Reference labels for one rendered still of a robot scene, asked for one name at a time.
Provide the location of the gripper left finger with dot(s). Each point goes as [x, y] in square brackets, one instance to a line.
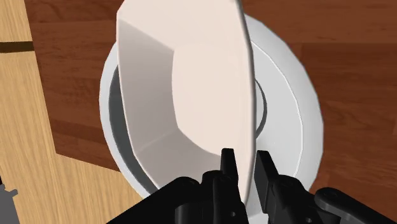
[225, 189]

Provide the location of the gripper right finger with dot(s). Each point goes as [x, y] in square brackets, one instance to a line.
[279, 192]

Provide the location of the cream white bowl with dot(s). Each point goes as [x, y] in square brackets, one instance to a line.
[198, 93]

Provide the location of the white round plate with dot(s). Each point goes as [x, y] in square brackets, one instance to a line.
[285, 102]

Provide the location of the grey object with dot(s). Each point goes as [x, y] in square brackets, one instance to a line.
[6, 204]

